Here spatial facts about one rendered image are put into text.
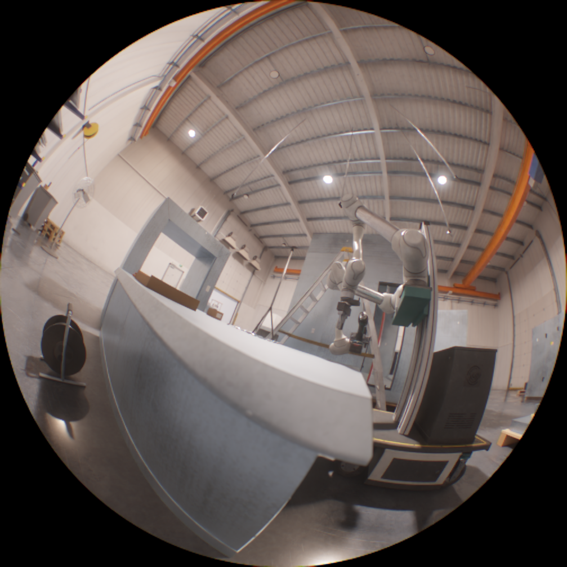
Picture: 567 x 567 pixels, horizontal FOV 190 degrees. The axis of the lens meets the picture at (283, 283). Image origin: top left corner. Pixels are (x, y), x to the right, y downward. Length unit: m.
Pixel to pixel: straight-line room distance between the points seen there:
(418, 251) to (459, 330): 6.30
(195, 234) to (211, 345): 2.01
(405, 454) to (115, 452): 1.18
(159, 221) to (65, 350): 1.56
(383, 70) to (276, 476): 7.63
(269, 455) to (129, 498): 0.58
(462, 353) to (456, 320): 6.09
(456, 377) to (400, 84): 7.49
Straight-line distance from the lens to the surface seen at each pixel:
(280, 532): 0.79
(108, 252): 9.75
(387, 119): 7.65
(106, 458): 0.83
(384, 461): 1.01
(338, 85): 7.37
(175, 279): 10.43
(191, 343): 0.26
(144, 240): 1.98
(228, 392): 0.20
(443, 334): 6.98
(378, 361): 2.18
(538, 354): 7.15
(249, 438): 0.28
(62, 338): 1.01
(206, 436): 0.34
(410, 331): 2.99
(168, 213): 2.09
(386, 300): 1.60
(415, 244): 0.87
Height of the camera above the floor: 0.68
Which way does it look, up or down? 18 degrees up
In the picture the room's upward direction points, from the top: 20 degrees clockwise
